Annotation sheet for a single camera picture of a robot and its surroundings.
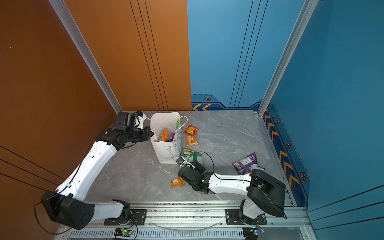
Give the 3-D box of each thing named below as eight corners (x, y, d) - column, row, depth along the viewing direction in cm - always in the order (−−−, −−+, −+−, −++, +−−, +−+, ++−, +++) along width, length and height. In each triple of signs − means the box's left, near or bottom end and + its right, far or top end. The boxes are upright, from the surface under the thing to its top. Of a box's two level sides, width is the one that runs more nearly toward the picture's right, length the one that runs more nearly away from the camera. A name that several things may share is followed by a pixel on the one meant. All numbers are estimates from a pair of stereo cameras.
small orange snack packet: (185, 146, 102) (185, 144, 100) (186, 136, 107) (186, 135, 105) (198, 146, 102) (198, 144, 100) (198, 136, 107) (198, 135, 105)
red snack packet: (185, 132, 110) (184, 129, 107) (189, 127, 113) (189, 124, 111) (193, 137, 107) (193, 134, 105) (198, 131, 111) (198, 128, 108)
